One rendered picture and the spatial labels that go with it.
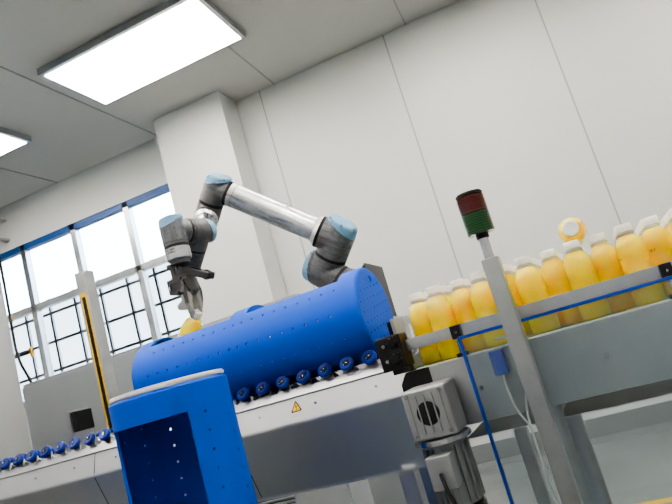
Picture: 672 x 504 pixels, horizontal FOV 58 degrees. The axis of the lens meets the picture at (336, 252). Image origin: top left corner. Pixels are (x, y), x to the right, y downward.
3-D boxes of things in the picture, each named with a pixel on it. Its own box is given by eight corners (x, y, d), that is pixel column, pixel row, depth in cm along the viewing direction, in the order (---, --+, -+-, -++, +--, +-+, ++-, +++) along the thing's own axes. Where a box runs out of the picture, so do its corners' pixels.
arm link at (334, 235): (349, 256, 286) (205, 196, 292) (362, 222, 281) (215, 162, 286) (344, 265, 272) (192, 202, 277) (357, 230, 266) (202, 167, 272)
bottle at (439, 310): (465, 356, 157) (443, 287, 160) (439, 363, 159) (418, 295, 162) (469, 353, 163) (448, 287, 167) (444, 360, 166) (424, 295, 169)
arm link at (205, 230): (199, 240, 238) (173, 241, 228) (207, 213, 234) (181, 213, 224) (213, 251, 233) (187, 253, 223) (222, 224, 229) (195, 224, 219)
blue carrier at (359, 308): (195, 405, 232) (171, 334, 233) (404, 344, 200) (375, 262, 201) (146, 432, 206) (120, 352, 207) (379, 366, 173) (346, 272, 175)
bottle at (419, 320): (436, 363, 162) (415, 296, 165) (418, 368, 167) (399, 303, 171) (454, 358, 166) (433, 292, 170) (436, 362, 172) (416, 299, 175)
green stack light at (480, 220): (471, 239, 144) (464, 219, 145) (497, 230, 142) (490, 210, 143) (465, 237, 138) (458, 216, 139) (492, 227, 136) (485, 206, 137)
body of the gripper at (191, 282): (183, 297, 221) (175, 265, 223) (202, 290, 217) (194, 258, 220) (169, 297, 214) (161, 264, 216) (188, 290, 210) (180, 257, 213)
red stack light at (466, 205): (464, 219, 145) (459, 204, 146) (490, 210, 143) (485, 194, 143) (458, 216, 139) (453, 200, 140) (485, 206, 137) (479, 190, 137)
